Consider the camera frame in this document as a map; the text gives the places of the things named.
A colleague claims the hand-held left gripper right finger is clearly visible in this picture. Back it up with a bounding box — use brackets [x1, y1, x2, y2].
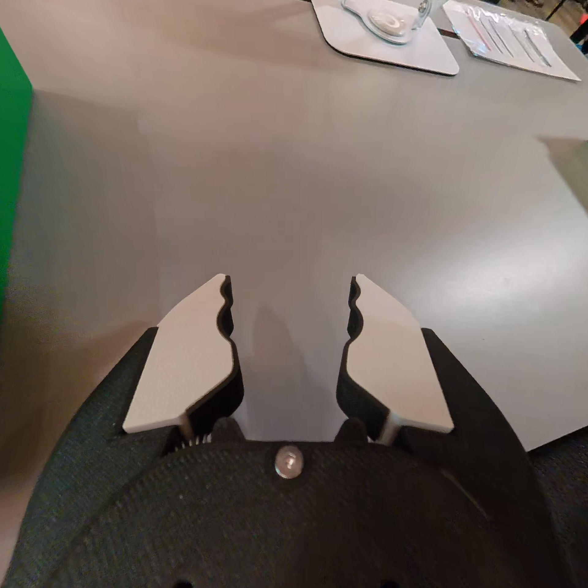
[337, 274, 455, 446]

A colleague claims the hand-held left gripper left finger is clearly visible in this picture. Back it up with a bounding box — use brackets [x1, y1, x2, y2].
[122, 274, 244, 445]

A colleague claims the grey desk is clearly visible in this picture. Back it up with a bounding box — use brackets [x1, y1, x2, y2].
[0, 0, 588, 588]

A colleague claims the white desk stand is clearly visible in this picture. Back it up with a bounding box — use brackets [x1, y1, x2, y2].
[311, 0, 460, 76]

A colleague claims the person's dark clothing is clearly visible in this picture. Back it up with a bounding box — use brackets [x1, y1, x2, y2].
[526, 432, 588, 588]

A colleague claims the green plastic bin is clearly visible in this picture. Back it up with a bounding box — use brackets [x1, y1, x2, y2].
[0, 25, 34, 331]

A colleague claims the clear plastic document sleeve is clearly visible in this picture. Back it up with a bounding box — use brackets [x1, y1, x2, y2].
[442, 0, 582, 82]

